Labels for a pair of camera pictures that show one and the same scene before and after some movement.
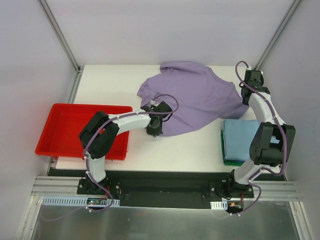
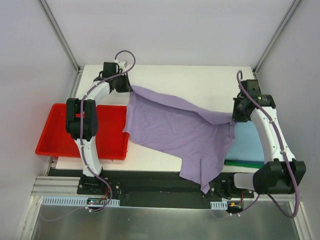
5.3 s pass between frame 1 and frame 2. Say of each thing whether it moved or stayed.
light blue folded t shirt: stayed
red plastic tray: stayed
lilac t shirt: moved
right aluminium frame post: stayed
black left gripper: moved
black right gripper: moved
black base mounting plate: stayed
